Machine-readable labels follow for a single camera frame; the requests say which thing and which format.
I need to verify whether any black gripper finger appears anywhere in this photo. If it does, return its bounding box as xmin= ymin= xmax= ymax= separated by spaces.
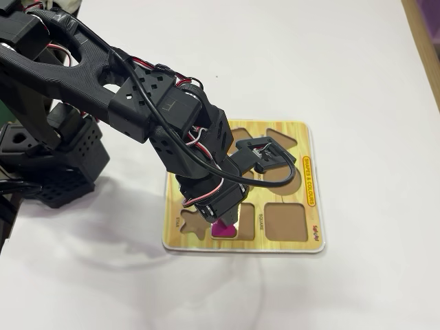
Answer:
xmin=219 ymin=206 xmax=241 ymax=228

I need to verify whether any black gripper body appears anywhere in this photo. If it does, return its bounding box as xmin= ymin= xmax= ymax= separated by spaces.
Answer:
xmin=175 ymin=160 xmax=249 ymax=225

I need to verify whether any pink rectangle piece yellow pin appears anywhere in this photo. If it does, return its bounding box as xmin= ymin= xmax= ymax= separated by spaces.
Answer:
xmin=210 ymin=219 xmax=239 ymax=240

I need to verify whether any wooden shape puzzle board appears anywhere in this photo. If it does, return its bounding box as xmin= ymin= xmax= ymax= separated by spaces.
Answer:
xmin=161 ymin=118 xmax=327 ymax=254

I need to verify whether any white plastic bag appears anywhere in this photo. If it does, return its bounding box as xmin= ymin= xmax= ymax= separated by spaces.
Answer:
xmin=44 ymin=0 xmax=83 ymax=14

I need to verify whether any purple panel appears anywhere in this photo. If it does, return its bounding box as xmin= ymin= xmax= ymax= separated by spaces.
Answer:
xmin=414 ymin=0 xmax=440 ymax=65

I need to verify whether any red white servo wire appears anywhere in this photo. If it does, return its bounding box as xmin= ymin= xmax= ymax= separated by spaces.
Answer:
xmin=181 ymin=178 xmax=225 ymax=210

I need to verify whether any black camera cable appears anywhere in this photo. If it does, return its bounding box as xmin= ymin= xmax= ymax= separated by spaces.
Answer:
xmin=51 ymin=10 xmax=298 ymax=189

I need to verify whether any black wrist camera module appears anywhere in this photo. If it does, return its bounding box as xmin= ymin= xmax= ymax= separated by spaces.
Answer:
xmin=226 ymin=136 xmax=297 ymax=174

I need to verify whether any red black servo wire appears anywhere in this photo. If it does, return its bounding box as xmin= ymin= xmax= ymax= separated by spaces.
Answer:
xmin=125 ymin=56 xmax=204 ymax=92

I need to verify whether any black power cable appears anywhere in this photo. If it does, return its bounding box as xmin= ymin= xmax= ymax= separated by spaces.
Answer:
xmin=0 ymin=178 xmax=44 ymax=199

